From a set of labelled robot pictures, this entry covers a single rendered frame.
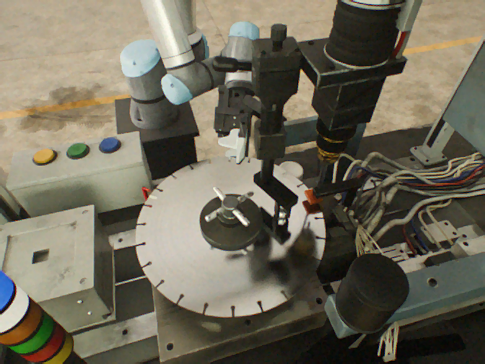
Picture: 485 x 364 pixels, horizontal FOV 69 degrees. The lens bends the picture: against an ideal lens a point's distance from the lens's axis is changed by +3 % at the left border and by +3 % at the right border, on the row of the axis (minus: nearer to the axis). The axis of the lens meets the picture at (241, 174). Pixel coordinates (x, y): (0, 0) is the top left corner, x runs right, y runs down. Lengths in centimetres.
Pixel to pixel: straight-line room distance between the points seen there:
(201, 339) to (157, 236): 18
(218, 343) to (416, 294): 32
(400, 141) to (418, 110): 155
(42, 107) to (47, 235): 210
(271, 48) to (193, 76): 45
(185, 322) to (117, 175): 38
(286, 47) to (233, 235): 31
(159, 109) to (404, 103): 198
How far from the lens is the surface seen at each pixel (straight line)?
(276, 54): 43
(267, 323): 64
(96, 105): 267
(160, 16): 85
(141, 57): 104
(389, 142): 114
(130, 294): 79
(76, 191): 88
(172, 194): 66
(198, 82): 87
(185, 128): 111
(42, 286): 69
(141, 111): 111
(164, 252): 59
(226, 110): 78
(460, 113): 41
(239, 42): 84
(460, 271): 53
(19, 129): 267
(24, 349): 48
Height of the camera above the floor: 145
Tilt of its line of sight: 47 degrees down
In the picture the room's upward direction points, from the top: straight up
